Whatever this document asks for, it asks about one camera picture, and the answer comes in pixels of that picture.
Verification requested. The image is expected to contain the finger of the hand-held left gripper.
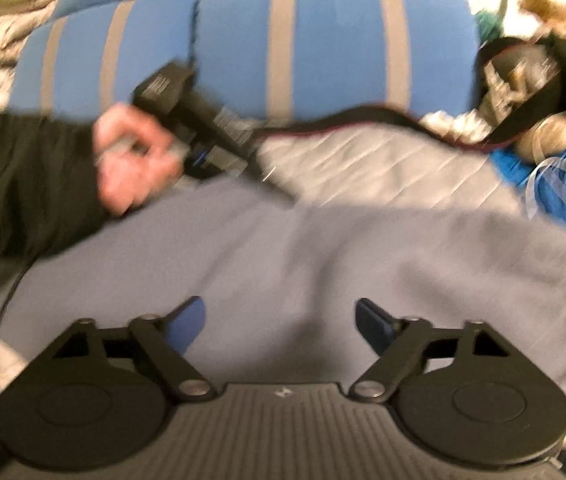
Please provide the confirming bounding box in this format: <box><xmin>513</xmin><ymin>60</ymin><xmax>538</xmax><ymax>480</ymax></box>
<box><xmin>247</xmin><ymin>156</ymin><xmax>297</xmax><ymax>209</ymax></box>

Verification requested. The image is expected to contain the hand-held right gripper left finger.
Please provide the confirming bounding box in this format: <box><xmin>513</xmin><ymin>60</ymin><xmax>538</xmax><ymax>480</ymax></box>
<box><xmin>52</xmin><ymin>296</ymin><xmax>219</xmax><ymax>403</ymax></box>

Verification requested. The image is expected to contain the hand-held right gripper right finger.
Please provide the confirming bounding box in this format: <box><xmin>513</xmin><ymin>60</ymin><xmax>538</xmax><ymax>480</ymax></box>
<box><xmin>347</xmin><ymin>298</ymin><xmax>510</xmax><ymax>403</ymax></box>

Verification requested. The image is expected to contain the grey-blue fleece cloth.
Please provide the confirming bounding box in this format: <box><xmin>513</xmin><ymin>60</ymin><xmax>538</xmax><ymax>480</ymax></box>
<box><xmin>0</xmin><ymin>175</ymin><xmax>566</xmax><ymax>396</ymax></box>

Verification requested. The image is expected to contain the person's left forearm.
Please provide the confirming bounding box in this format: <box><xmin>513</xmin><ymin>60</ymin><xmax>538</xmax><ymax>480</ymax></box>
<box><xmin>0</xmin><ymin>111</ymin><xmax>114</xmax><ymax>286</ymax></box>

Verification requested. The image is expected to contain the person's left hand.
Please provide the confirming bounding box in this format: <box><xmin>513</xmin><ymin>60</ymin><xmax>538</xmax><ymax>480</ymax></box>
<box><xmin>93</xmin><ymin>102</ymin><xmax>187</xmax><ymax>217</ymax></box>

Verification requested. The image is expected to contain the quilted grey bedspread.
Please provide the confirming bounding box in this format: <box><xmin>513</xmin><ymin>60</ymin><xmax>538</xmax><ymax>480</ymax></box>
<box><xmin>0</xmin><ymin>127</ymin><xmax>566</xmax><ymax>461</ymax></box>

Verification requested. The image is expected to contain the blue cushion with grey stripes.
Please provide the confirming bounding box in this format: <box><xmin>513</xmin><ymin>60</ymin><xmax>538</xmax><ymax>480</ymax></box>
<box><xmin>9</xmin><ymin>0</ymin><xmax>203</xmax><ymax>122</ymax></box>
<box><xmin>194</xmin><ymin>0</ymin><xmax>482</xmax><ymax>125</ymax></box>

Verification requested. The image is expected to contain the black bag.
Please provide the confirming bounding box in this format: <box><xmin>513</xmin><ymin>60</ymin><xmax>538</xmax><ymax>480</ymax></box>
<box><xmin>473</xmin><ymin>34</ymin><xmax>566</xmax><ymax>148</ymax></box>

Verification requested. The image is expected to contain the black strap with red edge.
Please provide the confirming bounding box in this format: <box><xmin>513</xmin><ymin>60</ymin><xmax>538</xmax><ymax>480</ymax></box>
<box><xmin>253</xmin><ymin>104</ymin><xmax>519</xmax><ymax>153</ymax></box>

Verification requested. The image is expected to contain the black cable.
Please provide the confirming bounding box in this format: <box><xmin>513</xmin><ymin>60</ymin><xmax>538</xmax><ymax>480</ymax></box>
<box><xmin>0</xmin><ymin>259</ymin><xmax>34</xmax><ymax>397</ymax></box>

